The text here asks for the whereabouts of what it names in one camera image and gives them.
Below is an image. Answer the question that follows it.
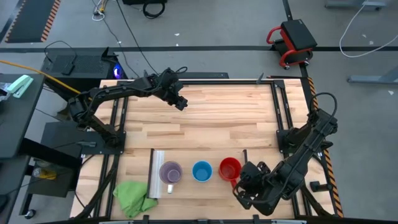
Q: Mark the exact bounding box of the shiny silver strip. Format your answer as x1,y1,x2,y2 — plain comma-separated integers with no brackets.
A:
148,150,165,199

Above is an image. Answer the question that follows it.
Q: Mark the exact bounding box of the black desk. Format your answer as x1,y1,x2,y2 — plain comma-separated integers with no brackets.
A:
0,73,46,159

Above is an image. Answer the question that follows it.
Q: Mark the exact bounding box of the black aluminium table frame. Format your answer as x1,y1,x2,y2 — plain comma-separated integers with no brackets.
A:
74,79,343,220

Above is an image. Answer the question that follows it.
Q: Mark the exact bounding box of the small black flat device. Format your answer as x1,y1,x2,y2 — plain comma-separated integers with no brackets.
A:
61,63,76,77

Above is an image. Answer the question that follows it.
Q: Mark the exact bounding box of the white cable bundle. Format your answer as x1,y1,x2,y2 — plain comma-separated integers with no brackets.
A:
91,0,109,22

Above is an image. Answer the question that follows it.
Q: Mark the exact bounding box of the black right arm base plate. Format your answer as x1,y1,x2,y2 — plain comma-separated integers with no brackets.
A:
276,129,324,154

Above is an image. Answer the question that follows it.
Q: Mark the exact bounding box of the black cylinder knob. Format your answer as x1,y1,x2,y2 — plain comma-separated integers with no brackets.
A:
310,180,334,192

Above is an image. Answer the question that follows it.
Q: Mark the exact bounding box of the grey metal frame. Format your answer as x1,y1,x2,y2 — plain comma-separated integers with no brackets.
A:
325,0,388,11

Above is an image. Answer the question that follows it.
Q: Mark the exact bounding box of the black orange striped floor mat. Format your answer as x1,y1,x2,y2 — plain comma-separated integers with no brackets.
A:
4,0,62,44

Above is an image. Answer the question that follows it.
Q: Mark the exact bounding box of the long black floor cable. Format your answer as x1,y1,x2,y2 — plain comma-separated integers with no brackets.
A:
115,0,161,76

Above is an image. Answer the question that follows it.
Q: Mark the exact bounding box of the black lower cart shelf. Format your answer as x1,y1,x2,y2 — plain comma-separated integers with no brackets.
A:
18,121,83,216

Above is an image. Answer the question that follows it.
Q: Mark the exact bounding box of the coiled black cable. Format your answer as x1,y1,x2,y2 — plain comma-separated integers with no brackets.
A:
142,1,167,19

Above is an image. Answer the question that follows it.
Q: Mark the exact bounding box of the grey table leg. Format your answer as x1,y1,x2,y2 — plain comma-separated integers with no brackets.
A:
346,66,398,85

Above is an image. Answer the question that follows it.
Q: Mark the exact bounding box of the green cloth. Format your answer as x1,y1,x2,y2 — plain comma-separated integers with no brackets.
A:
113,181,159,218

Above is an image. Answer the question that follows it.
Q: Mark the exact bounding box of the yellow cable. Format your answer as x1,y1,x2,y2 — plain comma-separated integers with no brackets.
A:
0,59,83,95

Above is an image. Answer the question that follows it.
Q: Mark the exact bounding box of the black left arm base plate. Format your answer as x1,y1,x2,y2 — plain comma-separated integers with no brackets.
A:
81,130,127,156

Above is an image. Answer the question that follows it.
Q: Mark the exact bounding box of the red mug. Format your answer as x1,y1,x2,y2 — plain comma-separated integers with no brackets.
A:
218,157,243,189

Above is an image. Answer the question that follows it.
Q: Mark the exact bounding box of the bottle with yellow liquid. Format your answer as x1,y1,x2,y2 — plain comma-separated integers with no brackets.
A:
32,167,58,181

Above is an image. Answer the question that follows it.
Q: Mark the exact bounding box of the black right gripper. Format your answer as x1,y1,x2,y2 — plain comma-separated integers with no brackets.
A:
236,161,274,197

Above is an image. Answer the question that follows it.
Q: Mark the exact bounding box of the blue cup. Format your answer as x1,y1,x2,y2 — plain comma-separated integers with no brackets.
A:
191,160,214,183

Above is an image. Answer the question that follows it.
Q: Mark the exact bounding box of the orange black hazard tape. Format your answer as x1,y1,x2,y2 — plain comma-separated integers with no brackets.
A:
307,77,345,218

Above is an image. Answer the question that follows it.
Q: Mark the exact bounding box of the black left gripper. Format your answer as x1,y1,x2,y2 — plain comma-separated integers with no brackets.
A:
158,67,189,112

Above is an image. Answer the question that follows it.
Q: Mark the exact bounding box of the mint green stapler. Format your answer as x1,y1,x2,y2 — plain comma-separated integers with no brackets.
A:
6,74,34,99

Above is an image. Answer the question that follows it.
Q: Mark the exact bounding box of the black computer tower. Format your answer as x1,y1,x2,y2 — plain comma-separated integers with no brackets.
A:
41,47,127,94

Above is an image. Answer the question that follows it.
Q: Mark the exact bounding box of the red black rolling stool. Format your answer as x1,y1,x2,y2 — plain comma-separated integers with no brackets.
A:
266,19,318,70

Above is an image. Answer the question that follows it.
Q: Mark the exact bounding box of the white floor cable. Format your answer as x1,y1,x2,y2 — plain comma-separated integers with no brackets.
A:
338,0,398,58

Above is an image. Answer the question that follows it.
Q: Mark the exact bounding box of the purple mug with white handle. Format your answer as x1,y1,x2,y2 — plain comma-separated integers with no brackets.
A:
159,161,183,195

